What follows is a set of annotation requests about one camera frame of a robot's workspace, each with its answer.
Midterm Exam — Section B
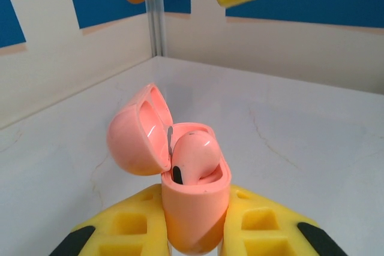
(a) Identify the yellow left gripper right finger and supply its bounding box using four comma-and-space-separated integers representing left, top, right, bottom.
221, 185, 349, 256

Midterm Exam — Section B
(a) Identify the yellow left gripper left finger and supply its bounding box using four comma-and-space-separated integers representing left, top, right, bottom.
49, 183, 170, 256

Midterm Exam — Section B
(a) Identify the pink earbud charging case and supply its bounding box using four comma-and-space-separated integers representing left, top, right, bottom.
106, 83, 233, 254

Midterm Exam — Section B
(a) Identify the pink wireless earbud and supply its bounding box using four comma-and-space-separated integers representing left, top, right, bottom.
170, 131, 223, 185

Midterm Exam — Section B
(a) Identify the aluminium corner post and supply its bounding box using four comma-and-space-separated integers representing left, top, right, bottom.
142, 0, 167, 58

